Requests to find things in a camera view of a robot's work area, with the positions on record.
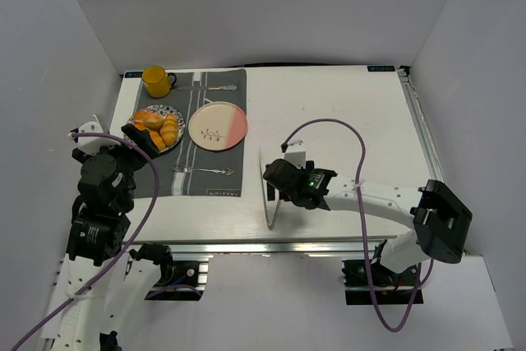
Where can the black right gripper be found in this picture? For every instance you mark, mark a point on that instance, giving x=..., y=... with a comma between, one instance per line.
x=278, y=176

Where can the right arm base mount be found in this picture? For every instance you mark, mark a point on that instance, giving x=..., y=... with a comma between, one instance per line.
x=390, y=288

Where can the round bread bun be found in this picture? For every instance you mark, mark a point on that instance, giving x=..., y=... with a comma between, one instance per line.
x=156, y=125

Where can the metal tongs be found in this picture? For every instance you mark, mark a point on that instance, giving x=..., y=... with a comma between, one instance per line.
x=271, y=208

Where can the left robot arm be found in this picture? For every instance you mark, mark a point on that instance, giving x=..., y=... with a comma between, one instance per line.
x=106, y=278

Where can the silver fork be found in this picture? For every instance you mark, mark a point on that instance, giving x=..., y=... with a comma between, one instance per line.
x=180, y=168

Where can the sesame bread bun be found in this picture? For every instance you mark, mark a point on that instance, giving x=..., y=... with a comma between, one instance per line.
x=141, y=114

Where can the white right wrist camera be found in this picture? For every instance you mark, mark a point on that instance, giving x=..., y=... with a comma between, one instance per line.
x=295, y=153

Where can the cream and pink plate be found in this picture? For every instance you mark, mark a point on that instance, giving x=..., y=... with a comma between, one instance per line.
x=218, y=126

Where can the aluminium table frame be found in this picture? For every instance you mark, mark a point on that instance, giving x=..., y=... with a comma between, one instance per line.
x=343, y=114

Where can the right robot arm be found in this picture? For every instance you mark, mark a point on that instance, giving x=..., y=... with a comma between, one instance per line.
x=437, y=220

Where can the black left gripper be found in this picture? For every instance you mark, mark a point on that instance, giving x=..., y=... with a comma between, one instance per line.
x=140, y=140

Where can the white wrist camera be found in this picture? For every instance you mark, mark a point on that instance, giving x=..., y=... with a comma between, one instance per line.
x=90, y=137
x=295, y=153

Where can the silver butter knife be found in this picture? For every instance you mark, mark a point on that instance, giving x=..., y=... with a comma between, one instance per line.
x=195, y=87

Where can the striped croissant right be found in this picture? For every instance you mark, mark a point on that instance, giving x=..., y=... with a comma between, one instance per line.
x=169, y=130

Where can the grey striped placemat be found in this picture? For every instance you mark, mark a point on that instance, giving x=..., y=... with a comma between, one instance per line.
x=207, y=157

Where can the yellow enamel mug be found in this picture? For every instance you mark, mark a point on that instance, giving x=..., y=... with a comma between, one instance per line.
x=157, y=81

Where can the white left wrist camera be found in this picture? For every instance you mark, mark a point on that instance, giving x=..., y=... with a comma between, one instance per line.
x=90, y=137

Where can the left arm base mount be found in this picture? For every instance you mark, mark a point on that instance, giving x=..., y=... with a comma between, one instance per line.
x=178, y=280

